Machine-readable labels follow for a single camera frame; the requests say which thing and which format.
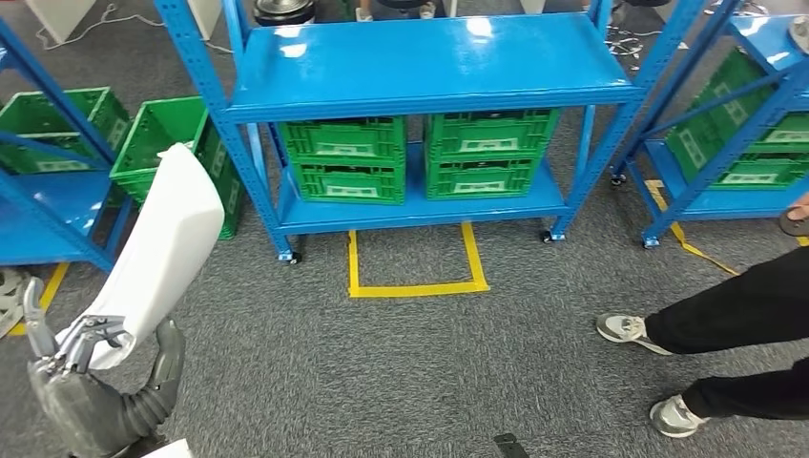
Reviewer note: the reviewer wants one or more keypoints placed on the black round disc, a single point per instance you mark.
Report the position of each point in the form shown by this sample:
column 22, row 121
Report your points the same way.
column 795, row 224

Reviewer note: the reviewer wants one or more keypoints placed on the blue metal shelf rack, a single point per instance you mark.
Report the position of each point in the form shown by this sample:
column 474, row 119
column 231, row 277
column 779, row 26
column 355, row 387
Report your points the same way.
column 430, row 57
column 727, row 202
column 38, row 215

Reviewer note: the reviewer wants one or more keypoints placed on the black barrier stanchion post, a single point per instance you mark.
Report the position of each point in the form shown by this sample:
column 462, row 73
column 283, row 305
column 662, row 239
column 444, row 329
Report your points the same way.
column 344, row 7

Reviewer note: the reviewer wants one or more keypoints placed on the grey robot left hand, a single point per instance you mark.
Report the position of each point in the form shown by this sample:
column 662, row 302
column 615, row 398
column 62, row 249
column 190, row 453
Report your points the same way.
column 79, row 411

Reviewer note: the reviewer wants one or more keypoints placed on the white plastic panel part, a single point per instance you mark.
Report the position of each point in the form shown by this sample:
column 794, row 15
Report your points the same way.
column 164, row 240

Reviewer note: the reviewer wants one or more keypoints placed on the white desk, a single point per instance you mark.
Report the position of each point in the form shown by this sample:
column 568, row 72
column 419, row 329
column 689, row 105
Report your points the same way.
column 60, row 16
column 203, row 16
column 532, row 5

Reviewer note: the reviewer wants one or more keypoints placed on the black ringed round stool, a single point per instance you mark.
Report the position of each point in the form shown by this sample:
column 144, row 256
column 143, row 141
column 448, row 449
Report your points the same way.
column 284, row 11

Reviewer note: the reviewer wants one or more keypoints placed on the green plastic crate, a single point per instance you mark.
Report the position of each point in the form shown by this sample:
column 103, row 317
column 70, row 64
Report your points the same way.
column 695, row 151
column 57, row 120
column 347, row 186
column 341, row 142
column 230, row 215
column 727, row 101
column 483, row 180
column 493, row 136
column 164, row 126

